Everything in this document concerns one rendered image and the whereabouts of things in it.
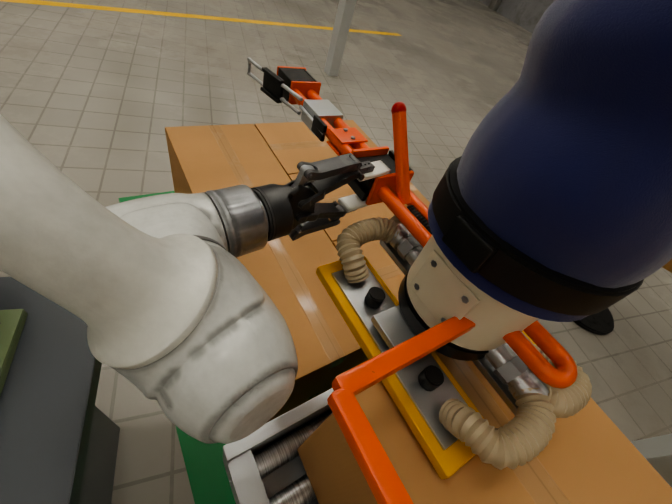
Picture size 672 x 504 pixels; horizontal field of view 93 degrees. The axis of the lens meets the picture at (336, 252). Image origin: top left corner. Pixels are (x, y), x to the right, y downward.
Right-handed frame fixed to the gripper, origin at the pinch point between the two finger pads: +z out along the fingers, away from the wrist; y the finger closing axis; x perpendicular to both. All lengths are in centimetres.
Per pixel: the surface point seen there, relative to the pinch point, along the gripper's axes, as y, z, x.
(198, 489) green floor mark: 108, -40, 14
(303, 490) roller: 53, -21, 32
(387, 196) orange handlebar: -0.8, 1.2, 4.1
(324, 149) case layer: 53, 60, -76
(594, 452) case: 13, 10, 51
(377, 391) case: 13.0, -13.8, 26.2
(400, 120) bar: -10.6, 4.0, -1.6
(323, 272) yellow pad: 10.9, -10.3, 6.5
